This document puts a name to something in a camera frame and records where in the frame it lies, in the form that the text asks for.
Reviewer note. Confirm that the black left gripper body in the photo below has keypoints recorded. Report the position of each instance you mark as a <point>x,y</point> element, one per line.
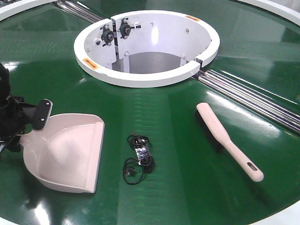
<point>15,115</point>

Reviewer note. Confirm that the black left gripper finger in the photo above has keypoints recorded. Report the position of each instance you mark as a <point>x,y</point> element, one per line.
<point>41,114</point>

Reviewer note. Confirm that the pink plastic dustpan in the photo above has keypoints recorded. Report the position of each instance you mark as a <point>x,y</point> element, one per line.
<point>65,155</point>

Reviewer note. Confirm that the pink hand brush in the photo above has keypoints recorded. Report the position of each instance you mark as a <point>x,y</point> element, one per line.
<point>221,135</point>

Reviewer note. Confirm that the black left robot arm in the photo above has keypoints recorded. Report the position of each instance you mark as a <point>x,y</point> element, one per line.
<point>5,88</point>

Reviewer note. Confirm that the green conveyor belt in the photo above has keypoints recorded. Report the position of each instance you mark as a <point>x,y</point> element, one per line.
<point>160,164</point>

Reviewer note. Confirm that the orange warning sticker left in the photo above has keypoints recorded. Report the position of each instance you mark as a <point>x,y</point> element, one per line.
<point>91,64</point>

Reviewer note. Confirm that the orange warning sticker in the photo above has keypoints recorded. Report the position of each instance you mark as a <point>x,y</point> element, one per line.
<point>192,18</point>
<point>91,64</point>

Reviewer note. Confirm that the chrome rollers top left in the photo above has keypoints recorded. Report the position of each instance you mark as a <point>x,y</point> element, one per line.
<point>79,10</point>

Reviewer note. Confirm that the chrome rollers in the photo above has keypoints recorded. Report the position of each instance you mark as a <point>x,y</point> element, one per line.
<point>79,10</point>
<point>250,98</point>

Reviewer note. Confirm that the white outer rim left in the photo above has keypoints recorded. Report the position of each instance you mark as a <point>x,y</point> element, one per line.
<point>20,6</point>

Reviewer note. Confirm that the white rim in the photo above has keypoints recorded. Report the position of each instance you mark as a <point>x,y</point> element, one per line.
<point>20,6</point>
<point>276,8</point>

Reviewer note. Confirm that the orange warning sticker top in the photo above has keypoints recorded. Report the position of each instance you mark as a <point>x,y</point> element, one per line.
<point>192,18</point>

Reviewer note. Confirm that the chrome rollers right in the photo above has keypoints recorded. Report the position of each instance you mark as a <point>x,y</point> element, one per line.
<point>250,98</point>

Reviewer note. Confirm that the white outer rim right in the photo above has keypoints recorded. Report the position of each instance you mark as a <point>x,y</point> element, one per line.
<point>276,8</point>

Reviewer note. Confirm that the left black bearing mount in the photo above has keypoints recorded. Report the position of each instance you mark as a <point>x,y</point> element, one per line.
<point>107,36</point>

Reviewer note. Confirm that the black bearing mount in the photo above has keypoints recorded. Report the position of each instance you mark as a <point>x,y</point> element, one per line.
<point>125,28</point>
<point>107,36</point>

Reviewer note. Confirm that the right black bearing mount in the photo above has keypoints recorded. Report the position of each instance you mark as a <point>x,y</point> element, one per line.
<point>125,28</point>

